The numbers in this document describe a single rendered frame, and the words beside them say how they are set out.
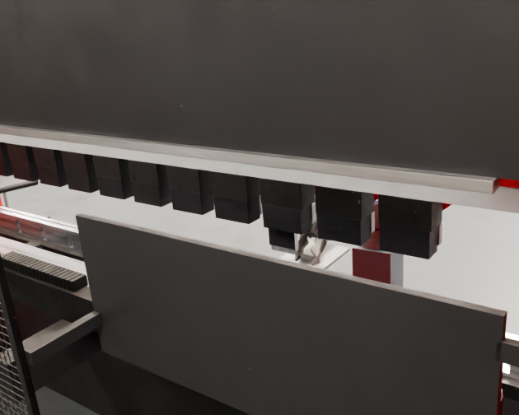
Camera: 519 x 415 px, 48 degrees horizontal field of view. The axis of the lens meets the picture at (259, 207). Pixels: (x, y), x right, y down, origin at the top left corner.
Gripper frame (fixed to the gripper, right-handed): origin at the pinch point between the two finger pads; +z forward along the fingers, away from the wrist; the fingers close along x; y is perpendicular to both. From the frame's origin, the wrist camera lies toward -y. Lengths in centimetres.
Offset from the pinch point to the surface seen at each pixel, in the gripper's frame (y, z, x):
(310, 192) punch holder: 24.7, -16.6, 9.1
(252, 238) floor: -208, -42, -187
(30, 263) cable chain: 44, 33, -80
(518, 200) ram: 32, -21, 70
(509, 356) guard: 61, 18, 83
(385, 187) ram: 32, -19, 37
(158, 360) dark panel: 45, 45, -6
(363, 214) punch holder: 25.5, -12.5, 29.3
